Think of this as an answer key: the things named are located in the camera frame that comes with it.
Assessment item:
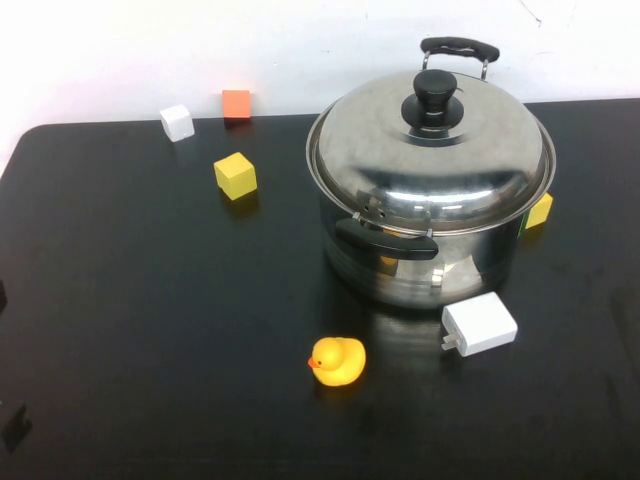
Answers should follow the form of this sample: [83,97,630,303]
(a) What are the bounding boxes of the orange cube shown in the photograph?
[221,89,252,121]

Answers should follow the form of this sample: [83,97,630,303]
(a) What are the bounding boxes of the white cube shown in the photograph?
[159,104,196,144]

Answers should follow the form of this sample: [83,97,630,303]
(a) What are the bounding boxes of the white plug charger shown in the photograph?
[439,291,519,358]

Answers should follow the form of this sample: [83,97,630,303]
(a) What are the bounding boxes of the yellow rubber duck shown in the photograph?
[307,336,367,388]

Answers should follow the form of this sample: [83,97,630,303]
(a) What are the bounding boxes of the yellow cube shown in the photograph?
[213,152,259,202]
[523,192,555,230]

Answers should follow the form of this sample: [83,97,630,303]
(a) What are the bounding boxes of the stainless steel pot black handles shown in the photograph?
[305,35,557,310]

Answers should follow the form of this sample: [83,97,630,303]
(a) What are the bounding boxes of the steel lid with black knob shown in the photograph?
[308,68,556,236]

